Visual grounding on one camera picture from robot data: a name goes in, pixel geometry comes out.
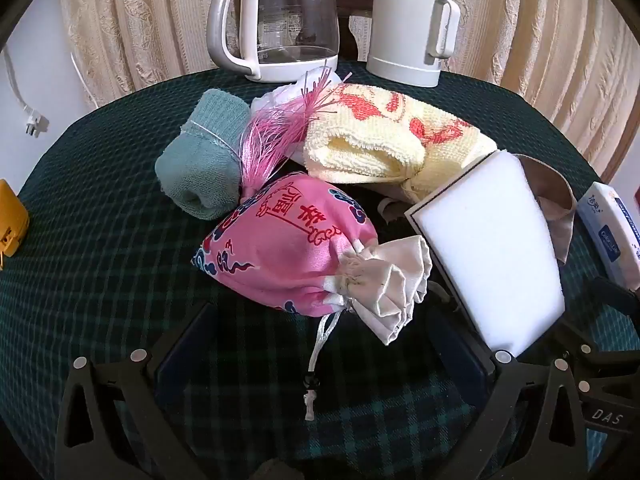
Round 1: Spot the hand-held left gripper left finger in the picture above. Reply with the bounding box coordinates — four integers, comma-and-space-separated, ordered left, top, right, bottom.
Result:
54, 302, 226, 480

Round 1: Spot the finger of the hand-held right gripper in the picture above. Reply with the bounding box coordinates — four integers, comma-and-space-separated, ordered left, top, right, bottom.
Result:
549, 331, 640, 379
594, 276, 640, 322

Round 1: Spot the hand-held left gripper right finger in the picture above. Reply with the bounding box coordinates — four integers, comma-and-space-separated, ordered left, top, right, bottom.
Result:
427, 310, 591, 480

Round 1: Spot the white sponge block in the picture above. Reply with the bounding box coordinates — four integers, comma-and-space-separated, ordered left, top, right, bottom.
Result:
404, 150, 566, 352

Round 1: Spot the pink drawstring pouch with tassel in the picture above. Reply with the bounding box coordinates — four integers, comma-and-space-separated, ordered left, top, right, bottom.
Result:
192, 60, 433, 422

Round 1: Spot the teal towel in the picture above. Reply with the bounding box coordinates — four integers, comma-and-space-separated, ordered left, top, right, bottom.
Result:
155, 89, 252, 221

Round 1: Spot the yellow towel with red print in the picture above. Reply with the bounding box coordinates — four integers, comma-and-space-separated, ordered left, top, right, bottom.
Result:
302, 82, 498, 201

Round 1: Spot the white plastic bag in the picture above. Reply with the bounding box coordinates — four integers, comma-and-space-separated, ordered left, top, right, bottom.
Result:
250, 66, 351, 121

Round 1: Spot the white and blue tissue pack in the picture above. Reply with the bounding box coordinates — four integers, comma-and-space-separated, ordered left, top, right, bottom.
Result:
576, 181, 640, 291

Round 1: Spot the green plaid tablecloth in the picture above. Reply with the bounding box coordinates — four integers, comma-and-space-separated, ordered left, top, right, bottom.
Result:
0, 60, 640, 480

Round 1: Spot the beige cloth pouch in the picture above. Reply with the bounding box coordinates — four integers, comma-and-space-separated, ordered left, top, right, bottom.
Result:
515, 154, 576, 267

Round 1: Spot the yellow plastic clip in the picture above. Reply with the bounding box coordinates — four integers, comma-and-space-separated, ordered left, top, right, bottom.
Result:
0, 179, 30, 271

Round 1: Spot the white glass kettle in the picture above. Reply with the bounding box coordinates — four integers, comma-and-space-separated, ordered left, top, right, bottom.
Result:
206, 0, 342, 83

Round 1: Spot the beige curtain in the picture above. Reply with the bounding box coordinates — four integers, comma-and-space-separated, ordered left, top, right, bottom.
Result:
59, 0, 640, 181

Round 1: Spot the white thermos jug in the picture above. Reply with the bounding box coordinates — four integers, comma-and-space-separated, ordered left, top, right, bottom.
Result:
366, 0, 462, 87

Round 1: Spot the white power cable with plug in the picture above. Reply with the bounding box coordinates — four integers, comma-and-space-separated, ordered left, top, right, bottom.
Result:
2, 49, 51, 138

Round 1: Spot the thin white cable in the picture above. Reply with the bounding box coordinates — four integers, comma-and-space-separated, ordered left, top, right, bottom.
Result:
70, 52, 101, 108

